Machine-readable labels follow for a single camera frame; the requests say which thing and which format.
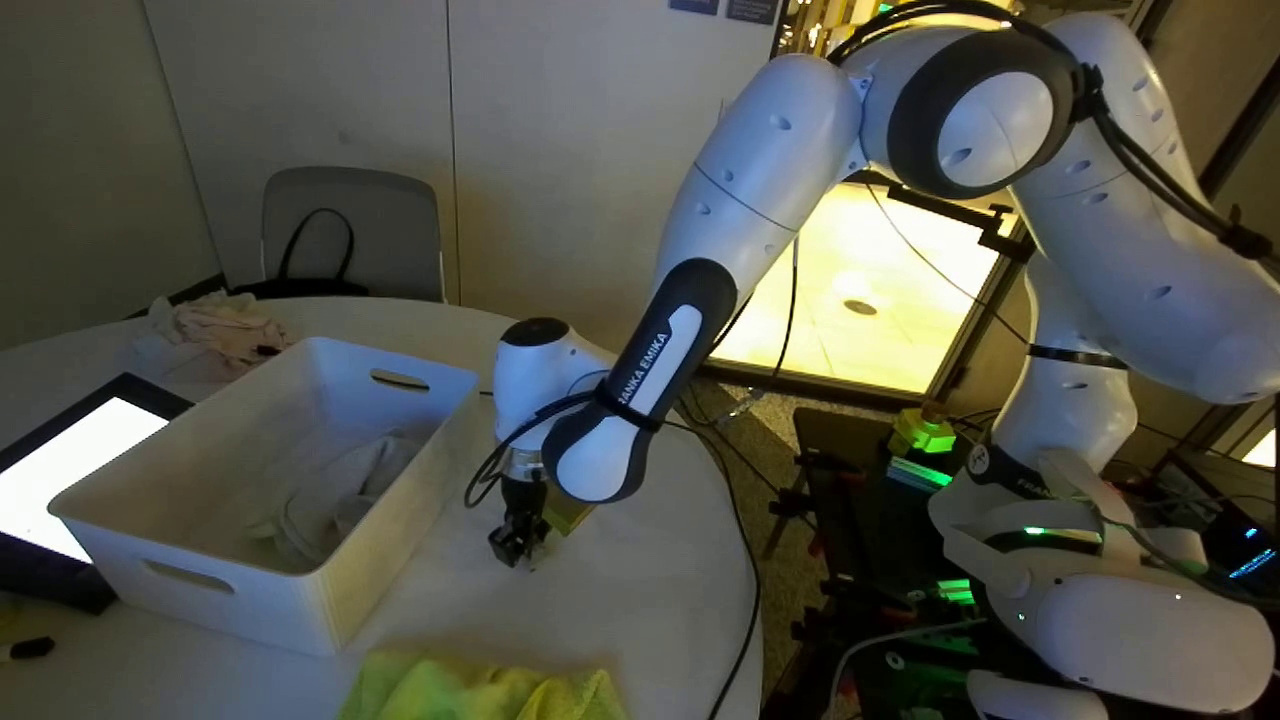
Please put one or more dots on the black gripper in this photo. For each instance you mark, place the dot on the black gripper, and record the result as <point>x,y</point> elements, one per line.
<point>524,496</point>

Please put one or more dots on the pink crumpled cloth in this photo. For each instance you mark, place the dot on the pink crumpled cloth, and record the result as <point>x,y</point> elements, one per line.
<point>226,326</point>

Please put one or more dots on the black equipment cart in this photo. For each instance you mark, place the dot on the black equipment cart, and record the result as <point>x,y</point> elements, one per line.
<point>864,560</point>

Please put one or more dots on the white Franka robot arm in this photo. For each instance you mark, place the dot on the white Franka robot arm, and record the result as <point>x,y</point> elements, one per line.
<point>1132,242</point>

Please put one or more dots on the grey chair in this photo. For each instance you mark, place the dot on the grey chair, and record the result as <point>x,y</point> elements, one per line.
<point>387,227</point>

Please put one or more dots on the small black object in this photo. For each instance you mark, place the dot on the small black object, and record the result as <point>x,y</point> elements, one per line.
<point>28,644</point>

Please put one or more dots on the white plastic basket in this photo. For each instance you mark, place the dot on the white plastic basket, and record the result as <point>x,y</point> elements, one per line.
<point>202,586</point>

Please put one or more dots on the bright yellow towel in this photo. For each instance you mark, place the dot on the bright yellow towel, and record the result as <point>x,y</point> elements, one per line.
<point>466,688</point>

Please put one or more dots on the white grey towel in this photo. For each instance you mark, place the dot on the white grey towel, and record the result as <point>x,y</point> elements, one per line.
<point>346,485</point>

